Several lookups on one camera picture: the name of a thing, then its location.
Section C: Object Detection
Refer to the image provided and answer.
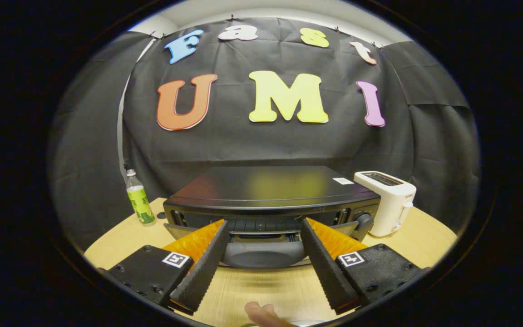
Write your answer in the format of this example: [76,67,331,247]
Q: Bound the white pop-up toaster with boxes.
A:
[353,171,417,237]

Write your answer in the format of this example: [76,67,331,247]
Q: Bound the black toaster oven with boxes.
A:
[163,165,381,269]

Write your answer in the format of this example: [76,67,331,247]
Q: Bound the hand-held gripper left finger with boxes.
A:
[97,219,230,315]

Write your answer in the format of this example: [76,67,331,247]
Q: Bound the green label drink bottle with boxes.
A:
[126,169,156,225]

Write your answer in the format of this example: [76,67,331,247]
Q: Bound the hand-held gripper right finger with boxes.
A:
[300,217,430,315]

